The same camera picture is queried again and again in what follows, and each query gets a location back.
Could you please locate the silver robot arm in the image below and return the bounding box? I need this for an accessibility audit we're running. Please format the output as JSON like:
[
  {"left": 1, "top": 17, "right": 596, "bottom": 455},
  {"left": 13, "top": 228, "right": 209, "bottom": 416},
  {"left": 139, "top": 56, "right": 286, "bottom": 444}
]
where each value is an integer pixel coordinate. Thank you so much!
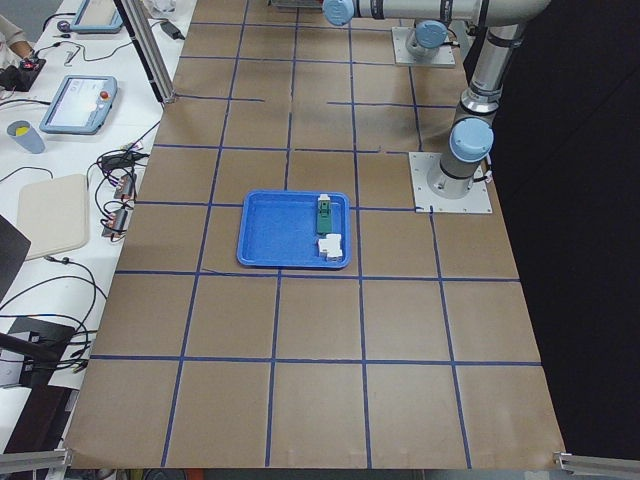
[
  {"left": 322, "top": 1, "right": 549, "bottom": 199},
  {"left": 405, "top": 19, "right": 449, "bottom": 59}
]

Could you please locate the white circuit breaker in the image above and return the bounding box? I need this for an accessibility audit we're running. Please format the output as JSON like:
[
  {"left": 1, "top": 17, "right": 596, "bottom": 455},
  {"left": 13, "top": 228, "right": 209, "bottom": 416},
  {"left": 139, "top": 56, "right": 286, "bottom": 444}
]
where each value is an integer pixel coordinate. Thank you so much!
[{"left": 317, "top": 233, "right": 344, "bottom": 262}]

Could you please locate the green terminal block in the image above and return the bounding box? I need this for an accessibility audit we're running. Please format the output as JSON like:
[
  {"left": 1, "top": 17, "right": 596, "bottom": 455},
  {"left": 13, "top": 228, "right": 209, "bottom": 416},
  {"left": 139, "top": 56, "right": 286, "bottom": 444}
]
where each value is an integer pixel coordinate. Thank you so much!
[{"left": 316, "top": 193, "right": 332, "bottom": 236}]

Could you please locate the blue plastic tray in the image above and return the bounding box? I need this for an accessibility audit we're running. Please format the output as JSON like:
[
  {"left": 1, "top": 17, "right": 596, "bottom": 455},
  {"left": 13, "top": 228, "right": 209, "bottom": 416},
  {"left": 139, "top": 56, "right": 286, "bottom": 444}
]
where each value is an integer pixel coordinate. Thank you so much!
[{"left": 236, "top": 190, "right": 352, "bottom": 270}]

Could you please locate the black power adapter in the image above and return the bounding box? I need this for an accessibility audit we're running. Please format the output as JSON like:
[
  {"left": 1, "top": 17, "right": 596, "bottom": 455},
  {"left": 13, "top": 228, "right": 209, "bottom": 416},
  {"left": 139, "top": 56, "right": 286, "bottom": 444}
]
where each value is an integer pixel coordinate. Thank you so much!
[{"left": 160, "top": 20, "right": 185, "bottom": 40}]

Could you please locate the beige pad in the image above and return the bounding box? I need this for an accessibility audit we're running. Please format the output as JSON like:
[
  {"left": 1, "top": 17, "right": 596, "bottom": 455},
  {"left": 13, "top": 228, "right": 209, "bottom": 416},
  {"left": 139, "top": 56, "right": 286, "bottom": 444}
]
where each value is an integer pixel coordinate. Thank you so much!
[{"left": 17, "top": 174, "right": 90, "bottom": 260}]

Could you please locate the near teach pendant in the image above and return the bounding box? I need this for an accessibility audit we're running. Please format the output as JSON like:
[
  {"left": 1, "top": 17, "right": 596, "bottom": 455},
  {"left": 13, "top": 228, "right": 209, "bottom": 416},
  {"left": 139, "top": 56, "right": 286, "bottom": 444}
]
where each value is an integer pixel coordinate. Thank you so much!
[{"left": 39, "top": 75, "right": 118, "bottom": 135}]

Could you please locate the teach pendant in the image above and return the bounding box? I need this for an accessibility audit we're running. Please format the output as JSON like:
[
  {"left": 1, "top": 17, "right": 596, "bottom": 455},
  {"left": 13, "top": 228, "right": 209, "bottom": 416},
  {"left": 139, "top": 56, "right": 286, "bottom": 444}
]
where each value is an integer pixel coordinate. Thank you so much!
[
  {"left": 39, "top": 75, "right": 118, "bottom": 135},
  {"left": 70, "top": 0, "right": 123, "bottom": 34}
]

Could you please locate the grey cup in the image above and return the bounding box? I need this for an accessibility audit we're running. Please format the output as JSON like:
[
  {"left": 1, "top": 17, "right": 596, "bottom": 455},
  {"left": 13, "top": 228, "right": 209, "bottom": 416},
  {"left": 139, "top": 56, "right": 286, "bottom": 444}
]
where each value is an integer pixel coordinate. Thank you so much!
[{"left": 6, "top": 120, "right": 46, "bottom": 154}]

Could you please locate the far teach pendant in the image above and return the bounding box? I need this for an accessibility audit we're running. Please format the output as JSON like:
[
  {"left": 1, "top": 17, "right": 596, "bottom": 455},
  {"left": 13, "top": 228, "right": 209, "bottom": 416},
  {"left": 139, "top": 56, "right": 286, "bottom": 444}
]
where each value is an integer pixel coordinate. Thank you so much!
[{"left": 70, "top": 0, "right": 123, "bottom": 34}]

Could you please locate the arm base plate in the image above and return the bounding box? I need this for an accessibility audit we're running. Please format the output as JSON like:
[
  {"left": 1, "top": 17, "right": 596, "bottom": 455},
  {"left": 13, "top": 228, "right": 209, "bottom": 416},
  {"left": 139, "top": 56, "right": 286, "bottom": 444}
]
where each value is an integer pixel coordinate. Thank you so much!
[
  {"left": 408, "top": 152, "right": 493, "bottom": 214},
  {"left": 391, "top": 27, "right": 456, "bottom": 68}
]

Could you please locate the aluminium frame post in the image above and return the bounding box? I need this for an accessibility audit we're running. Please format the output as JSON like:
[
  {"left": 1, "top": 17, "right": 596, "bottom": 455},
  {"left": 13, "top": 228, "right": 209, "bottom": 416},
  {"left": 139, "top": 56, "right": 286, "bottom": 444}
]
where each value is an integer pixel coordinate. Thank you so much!
[{"left": 114, "top": 0, "right": 175, "bottom": 105}]

